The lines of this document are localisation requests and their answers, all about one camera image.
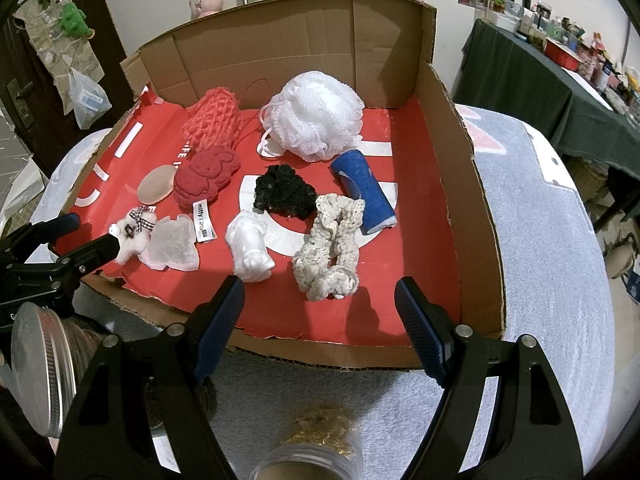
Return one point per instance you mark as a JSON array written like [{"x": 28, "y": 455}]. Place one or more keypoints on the red storage box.
[{"x": 562, "y": 55}]

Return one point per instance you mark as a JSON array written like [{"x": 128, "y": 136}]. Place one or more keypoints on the white mesh pouch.
[{"x": 172, "y": 242}]

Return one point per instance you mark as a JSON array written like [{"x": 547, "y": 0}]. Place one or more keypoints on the red foam fruit net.
[{"x": 212, "y": 115}]

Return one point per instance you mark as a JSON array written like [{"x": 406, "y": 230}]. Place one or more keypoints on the black scrunchie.
[{"x": 285, "y": 192}]

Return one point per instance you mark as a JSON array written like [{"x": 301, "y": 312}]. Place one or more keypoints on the row of cosmetic bottles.
[{"x": 600, "y": 60}]

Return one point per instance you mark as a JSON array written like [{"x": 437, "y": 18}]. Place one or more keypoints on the green plush toy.
[{"x": 74, "y": 21}]

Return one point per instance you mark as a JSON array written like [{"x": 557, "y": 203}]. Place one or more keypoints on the cardboard box with red bottom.
[{"x": 410, "y": 260}]

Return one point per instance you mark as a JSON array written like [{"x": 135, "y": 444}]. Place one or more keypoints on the hanging door organizer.
[{"x": 45, "y": 47}]

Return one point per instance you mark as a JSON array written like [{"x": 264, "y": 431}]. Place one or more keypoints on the beige powder puff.
[{"x": 156, "y": 185}]

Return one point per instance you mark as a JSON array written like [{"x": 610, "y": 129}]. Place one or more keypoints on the small white plush with bow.
[{"x": 132, "y": 241}]

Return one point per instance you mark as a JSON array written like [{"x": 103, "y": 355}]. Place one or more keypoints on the small clear jar gold pins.
[{"x": 310, "y": 430}]

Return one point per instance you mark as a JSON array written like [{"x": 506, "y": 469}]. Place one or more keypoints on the dark brown door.
[{"x": 107, "y": 35}]

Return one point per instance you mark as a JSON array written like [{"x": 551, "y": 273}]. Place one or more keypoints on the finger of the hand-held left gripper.
[
  {"x": 95, "y": 252},
  {"x": 65, "y": 222}
]

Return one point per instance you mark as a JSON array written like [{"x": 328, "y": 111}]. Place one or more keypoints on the table with dark green cloth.
[{"x": 525, "y": 85}]

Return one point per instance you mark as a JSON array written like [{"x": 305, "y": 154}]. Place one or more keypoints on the blue towel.
[{"x": 365, "y": 192}]

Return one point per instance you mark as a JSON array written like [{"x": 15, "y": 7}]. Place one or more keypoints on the white plush toy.
[{"x": 247, "y": 245}]

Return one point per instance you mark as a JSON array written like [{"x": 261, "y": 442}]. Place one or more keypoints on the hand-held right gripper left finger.
[{"x": 220, "y": 325}]

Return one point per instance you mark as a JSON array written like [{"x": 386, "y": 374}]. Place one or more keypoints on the large glass jar metal lid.
[{"x": 40, "y": 370}]

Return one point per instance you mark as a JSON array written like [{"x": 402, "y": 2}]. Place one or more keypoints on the cream crochet scrunchie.
[{"x": 320, "y": 280}]

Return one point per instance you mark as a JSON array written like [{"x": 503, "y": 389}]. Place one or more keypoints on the white mesh bath pouf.
[{"x": 315, "y": 115}]

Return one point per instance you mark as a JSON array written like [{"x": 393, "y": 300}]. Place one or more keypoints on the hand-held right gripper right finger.
[{"x": 422, "y": 330}]

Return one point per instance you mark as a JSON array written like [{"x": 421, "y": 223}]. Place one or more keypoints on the clear plastic bag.
[{"x": 87, "y": 102}]

